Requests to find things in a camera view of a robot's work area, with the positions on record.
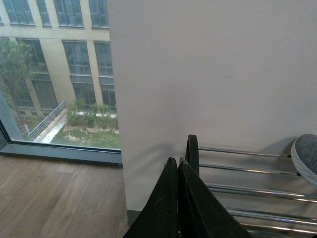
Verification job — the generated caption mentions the grey knit sneaker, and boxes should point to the grey knit sneaker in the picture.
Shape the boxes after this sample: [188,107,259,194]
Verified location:
[291,134,317,187]

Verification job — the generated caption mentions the black metal shoe rack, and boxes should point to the black metal shoe rack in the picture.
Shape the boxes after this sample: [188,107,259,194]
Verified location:
[185,135,317,238]

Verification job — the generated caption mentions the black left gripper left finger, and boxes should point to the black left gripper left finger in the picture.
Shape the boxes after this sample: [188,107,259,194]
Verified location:
[124,157,179,238]

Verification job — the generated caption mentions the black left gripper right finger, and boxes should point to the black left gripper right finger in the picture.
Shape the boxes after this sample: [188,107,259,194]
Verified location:
[178,158,251,238]

